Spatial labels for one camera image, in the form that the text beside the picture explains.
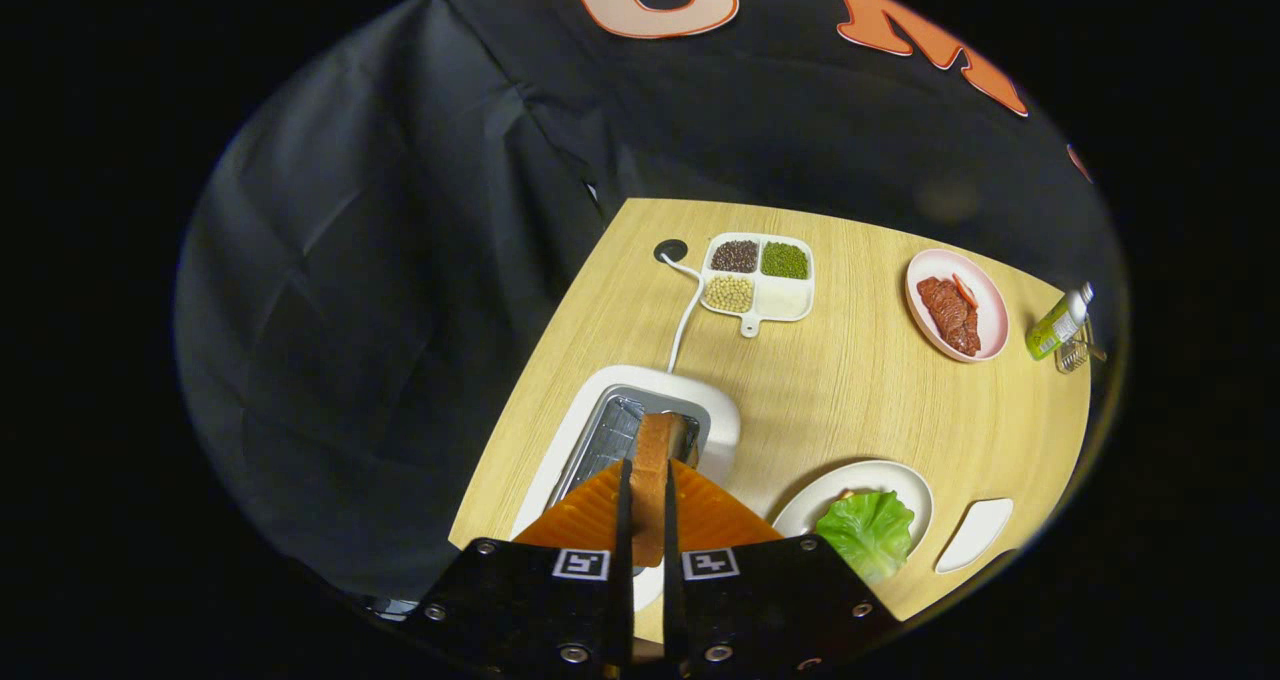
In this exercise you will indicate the white round plate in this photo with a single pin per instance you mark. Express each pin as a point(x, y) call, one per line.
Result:
point(850, 475)

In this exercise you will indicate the pink round plate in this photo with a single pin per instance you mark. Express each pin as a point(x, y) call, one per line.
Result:
point(990, 310)

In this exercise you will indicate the green lettuce leaf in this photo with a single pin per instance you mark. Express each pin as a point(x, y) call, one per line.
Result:
point(865, 535)

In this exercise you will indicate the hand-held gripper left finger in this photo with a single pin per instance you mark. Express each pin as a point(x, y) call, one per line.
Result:
point(625, 520)

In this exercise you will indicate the brown meat pieces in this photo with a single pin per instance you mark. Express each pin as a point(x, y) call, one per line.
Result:
point(950, 315)

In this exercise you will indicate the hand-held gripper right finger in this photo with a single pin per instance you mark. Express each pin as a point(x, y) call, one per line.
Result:
point(671, 520)

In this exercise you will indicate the white sectioned bean dish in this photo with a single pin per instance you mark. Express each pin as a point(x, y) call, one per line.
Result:
point(785, 300)

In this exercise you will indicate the black backdrop cloth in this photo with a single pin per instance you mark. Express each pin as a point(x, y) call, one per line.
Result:
point(400, 310)

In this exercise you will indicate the white toaster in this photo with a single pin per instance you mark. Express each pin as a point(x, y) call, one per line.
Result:
point(700, 400)

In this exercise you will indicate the silver green drink bottle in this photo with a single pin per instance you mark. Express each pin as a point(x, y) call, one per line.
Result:
point(1055, 328)

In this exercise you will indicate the plain bread slice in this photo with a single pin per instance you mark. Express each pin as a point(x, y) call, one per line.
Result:
point(650, 480)

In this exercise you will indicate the white square plate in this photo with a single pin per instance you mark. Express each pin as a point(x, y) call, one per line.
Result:
point(975, 532)

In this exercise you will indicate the red food slice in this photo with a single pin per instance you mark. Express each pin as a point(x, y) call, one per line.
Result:
point(964, 290)

